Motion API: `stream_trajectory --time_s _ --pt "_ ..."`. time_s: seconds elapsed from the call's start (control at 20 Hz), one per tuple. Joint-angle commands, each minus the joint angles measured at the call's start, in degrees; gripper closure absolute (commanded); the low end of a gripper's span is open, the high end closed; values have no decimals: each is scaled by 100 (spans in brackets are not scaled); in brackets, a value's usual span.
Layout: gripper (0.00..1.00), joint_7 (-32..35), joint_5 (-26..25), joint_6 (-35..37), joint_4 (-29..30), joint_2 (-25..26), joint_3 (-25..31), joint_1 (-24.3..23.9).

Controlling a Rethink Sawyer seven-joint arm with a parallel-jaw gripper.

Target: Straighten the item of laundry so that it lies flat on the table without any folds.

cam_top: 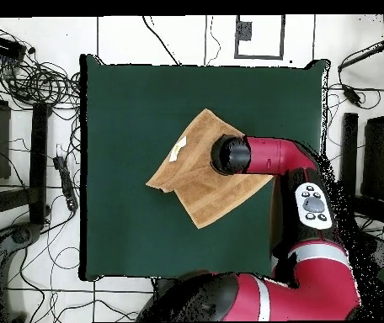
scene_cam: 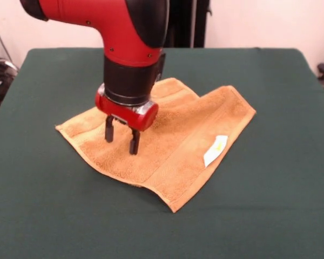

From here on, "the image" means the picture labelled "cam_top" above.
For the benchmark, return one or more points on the black power strip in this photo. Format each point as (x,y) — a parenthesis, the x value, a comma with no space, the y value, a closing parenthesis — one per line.
(65,181)

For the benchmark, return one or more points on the black network switch box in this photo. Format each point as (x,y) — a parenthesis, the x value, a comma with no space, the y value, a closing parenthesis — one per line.
(3,45)

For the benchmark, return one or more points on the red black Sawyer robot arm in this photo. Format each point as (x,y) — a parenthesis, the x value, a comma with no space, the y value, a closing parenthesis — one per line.
(279,154)

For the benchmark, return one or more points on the dark green table cloth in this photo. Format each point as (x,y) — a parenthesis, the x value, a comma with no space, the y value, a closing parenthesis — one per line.
(128,101)

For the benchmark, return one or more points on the black power adapter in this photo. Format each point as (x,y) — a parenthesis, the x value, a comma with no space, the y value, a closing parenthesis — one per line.
(351,94)

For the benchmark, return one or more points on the black floor bar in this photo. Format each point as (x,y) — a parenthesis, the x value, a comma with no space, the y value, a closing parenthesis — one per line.
(38,161)
(349,144)

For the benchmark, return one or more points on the tan orange terry towel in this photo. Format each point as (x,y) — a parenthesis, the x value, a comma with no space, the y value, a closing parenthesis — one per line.
(205,191)

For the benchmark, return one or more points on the grey stand foot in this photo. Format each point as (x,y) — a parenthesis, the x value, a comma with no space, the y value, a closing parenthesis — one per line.
(22,235)

